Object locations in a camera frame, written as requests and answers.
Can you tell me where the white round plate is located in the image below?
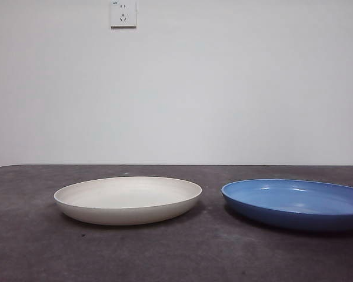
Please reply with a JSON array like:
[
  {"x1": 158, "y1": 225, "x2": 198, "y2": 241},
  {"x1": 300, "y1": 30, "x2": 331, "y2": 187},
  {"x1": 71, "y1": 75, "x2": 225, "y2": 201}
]
[{"x1": 53, "y1": 176, "x2": 203, "y2": 226}]

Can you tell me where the blue round plate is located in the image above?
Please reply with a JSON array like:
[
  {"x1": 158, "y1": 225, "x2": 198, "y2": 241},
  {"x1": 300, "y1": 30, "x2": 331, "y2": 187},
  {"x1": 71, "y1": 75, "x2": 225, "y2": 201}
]
[{"x1": 221, "y1": 178, "x2": 353, "y2": 233}]

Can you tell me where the white wall socket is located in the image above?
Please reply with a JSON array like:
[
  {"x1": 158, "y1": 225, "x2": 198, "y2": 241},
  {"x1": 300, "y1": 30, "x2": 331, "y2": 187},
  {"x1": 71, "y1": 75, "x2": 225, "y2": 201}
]
[{"x1": 110, "y1": 0, "x2": 137, "y2": 29}]

